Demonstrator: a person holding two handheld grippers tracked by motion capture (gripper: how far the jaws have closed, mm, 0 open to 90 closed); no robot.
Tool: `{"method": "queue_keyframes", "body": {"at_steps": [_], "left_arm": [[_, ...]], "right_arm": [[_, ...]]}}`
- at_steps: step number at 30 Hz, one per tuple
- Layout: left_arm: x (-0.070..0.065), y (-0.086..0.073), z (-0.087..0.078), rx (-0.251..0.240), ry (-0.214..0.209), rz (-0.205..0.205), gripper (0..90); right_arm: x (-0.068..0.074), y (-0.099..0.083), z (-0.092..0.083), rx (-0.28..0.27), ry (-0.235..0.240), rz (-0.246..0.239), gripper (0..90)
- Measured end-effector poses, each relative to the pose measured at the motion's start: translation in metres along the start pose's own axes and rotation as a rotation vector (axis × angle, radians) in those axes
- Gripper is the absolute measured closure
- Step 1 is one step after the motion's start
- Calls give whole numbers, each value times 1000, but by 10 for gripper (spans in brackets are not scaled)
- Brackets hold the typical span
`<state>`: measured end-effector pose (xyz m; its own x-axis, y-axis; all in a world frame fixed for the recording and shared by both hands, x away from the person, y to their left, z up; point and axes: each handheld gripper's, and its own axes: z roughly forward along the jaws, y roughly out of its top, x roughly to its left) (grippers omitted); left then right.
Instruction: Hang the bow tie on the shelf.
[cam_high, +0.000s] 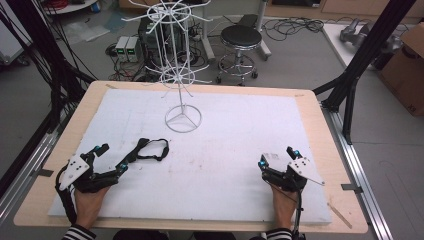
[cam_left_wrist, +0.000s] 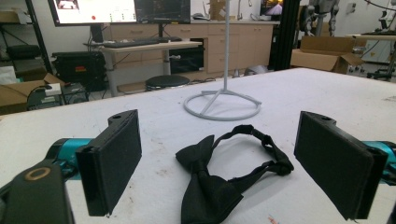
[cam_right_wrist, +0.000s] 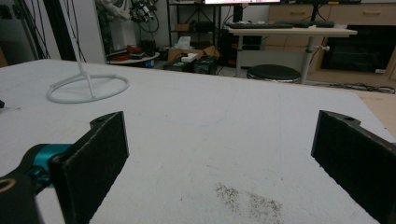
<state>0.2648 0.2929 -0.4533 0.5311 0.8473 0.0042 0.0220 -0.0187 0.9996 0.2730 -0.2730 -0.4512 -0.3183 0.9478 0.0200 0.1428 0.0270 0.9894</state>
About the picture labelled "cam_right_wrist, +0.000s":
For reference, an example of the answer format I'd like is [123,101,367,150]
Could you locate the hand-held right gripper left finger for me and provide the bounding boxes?
[49,110,130,224]

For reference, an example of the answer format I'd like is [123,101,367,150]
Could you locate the black cable on floor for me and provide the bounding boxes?
[312,81,396,95]

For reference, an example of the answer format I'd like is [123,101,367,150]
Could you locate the black round stool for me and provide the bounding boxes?
[247,63,302,84]

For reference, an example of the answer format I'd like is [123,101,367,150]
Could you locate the round white low table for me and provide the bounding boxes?
[106,50,161,65]

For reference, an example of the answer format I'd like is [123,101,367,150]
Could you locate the cardboard box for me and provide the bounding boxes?
[167,45,221,63]

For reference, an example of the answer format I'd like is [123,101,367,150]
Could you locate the red tool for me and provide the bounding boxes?
[125,44,144,54]

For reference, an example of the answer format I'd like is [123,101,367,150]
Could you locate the black keyboard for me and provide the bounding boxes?
[224,21,294,30]

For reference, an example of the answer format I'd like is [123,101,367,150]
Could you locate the black metal shelf rack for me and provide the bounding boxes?
[166,0,222,49]

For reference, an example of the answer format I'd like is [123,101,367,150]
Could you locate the light wooden desk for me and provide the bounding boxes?
[228,26,359,85]

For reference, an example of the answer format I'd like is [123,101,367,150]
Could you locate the monitor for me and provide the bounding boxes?
[204,0,282,6]

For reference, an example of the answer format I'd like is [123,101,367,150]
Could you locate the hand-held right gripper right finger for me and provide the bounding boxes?
[310,109,396,224]

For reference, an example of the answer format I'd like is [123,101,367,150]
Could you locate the wooden drawer cabinet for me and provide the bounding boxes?
[264,3,396,80]

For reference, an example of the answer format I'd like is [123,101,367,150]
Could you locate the white ring-base stand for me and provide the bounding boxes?
[46,61,131,105]

